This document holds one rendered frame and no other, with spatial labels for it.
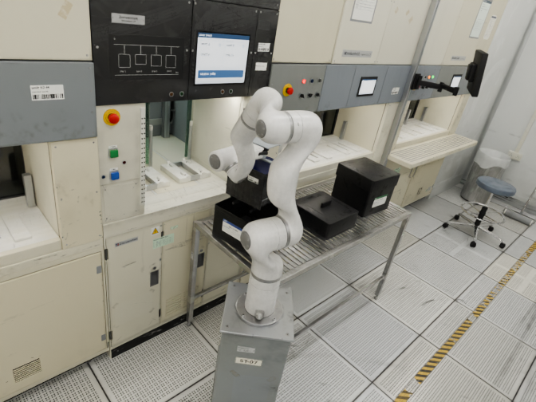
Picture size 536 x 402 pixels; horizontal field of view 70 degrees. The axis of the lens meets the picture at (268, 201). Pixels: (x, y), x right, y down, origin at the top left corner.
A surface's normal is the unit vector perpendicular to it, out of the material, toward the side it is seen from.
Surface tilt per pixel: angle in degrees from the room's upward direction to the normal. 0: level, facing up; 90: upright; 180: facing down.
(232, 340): 90
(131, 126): 90
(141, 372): 0
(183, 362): 0
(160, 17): 90
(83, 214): 90
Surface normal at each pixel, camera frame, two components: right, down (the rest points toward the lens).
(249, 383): -0.04, 0.47
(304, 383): 0.15, -0.87
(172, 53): 0.68, 0.44
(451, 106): -0.72, 0.22
